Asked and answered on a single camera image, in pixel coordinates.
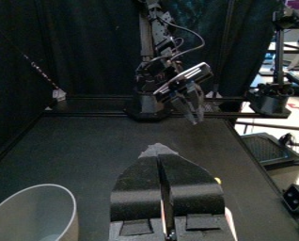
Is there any white tape tag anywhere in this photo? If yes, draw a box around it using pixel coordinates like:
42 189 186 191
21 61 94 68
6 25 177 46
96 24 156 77
204 89 224 100
50 88 67 103

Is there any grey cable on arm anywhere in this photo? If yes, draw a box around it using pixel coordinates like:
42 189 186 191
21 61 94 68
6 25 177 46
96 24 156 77
156 16 205 62

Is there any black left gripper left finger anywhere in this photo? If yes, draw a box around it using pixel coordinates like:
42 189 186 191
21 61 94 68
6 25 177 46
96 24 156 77
108 142 165 241

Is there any black mesh bin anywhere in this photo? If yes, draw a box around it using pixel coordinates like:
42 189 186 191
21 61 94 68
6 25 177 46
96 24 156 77
238 132 299 191

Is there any grey bowl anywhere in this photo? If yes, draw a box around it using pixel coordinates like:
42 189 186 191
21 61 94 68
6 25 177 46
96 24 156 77
0 183 80 241

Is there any black frame post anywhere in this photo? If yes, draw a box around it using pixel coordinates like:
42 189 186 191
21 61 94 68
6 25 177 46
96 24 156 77
213 0 237 95

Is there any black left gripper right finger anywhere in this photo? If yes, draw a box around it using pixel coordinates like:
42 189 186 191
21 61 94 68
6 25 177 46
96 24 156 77
156 142 237 241

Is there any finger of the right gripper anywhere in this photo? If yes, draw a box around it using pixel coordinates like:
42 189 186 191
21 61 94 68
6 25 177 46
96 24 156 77
169 93 198 126
185 82 206 123

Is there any black camera box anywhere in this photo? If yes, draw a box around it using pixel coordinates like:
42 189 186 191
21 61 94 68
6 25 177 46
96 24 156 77
280 184 299 217

